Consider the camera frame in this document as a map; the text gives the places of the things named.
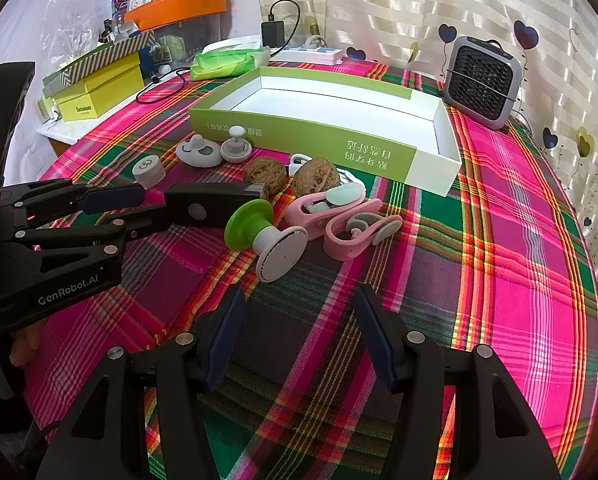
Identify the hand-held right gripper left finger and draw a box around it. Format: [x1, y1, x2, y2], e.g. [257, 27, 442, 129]
[36, 285, 247, 480]

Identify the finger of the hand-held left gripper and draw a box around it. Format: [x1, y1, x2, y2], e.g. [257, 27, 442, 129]
[1, 182, 147, 221]
[11, 203, 172, 263]

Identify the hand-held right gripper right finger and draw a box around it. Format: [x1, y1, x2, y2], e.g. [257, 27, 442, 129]
[354, 284, 562, 480]

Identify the white bottle cap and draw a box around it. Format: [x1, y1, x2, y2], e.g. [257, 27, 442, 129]
[131, 157, 166, 183]

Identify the black rectangular device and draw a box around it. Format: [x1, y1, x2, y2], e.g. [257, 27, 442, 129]
[166, 183, 266, 231]

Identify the grey panda face knob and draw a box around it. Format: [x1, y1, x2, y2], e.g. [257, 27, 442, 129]
[175, 134, 223, 163]

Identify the pink clip with grey pads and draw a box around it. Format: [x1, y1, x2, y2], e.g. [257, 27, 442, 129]
[324, 213, 404, 262]

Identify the green and white suction knob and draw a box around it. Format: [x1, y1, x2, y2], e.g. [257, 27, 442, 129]
[224, 199, 310, 285]

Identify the grey knob with white ball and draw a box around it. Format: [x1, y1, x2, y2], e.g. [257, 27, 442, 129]
[220, 126, 254, 163]

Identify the brown walnut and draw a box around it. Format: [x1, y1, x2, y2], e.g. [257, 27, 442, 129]
[292, 156, 340, 196]
[242, 158, 280, 188]

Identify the pink clip with mint pad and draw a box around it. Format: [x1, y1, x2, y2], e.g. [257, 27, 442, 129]
[285, 183, 382, 241]

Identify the green and white cardboard box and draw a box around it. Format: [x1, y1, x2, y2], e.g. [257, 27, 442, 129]
[188, 66, 463, 197]

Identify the person's left hand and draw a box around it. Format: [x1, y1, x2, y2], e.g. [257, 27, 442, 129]
[6, 319, 47, 368]

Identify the yellow cardboard box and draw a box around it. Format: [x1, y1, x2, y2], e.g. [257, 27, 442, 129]
[54, 52, 146, 123]

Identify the striped cardboard box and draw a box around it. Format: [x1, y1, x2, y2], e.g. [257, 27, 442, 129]
[42, 32, 157, 98]

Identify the pink and green plaid tablecloth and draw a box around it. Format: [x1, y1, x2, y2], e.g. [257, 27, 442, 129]
[24, 57, 598, 480]

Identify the green tissue pack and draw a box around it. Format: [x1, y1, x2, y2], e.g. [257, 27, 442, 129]
[190, 35, 271, 82]

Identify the clear plastic bag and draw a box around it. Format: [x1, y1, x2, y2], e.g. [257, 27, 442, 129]
[41, 0, 114, 71]

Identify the storage bin with orange lid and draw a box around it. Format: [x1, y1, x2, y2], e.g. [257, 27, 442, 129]
[124, 0, 228, 68]

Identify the black power adapter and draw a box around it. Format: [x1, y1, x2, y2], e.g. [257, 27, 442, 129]
[261, 20, 286, 48]

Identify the white power strip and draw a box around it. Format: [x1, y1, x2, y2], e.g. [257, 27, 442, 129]
[270, 44, 344, 66]

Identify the grey mini heater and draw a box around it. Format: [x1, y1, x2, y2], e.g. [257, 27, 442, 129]
[441, 35, 524, 131]

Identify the striped curtain with hearts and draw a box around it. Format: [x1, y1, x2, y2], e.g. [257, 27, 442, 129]
[254, 0, 598, 281]

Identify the thin black cable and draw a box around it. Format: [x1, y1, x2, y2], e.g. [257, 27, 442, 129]
[135, 67, 194, 106]

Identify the black adapter cable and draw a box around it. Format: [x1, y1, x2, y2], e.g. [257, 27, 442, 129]
[268, 0, 303, 56]

